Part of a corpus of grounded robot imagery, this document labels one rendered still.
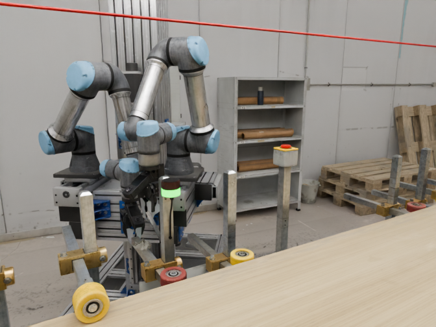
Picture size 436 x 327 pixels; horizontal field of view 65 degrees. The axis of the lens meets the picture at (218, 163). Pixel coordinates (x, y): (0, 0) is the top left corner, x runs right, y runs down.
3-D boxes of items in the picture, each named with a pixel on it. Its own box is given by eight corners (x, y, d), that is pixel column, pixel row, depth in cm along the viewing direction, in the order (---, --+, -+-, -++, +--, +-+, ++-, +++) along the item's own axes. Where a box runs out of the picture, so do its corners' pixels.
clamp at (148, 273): (141, 276, 119) (140, 263, 117) (177, 266, 125) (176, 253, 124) (146, 284, 114) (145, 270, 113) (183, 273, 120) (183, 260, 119)
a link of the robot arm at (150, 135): (163, 120, 121) (150, 122, 113) (165, 150, 123) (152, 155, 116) (145, 119, 123) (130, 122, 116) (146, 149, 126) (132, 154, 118)
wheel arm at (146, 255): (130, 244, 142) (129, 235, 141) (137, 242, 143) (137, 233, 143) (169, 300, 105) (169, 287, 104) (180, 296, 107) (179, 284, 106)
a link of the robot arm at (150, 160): (146, 156, 115) (132, 152, 120) (148, 169, 116) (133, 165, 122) (164, 152, 121) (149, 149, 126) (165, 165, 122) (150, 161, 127)
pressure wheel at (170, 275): (157, 302, 108) (156, 268, 106) (181, 294, 112) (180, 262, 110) (167, 316, 101) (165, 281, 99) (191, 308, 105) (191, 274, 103)
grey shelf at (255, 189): (217, 209, 417) (217, 77, 383) (279, 199, 453) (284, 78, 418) (233, 222, 377) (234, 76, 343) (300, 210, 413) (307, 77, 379)
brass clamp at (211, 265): (204, 268, 132) (204, 255, 131) (234, 259, 139) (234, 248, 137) (212, 276, 127) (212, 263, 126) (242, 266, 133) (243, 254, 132)
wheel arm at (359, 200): (342, 199, 201) (343, 192, 200) (346, 198, 203) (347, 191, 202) (416, 225, 164) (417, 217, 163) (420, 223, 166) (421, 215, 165)
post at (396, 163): (382, 242, 186) (392, 154, 175) (386, 240, 187) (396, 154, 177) (388, 244, 183) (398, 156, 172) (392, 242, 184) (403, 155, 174)
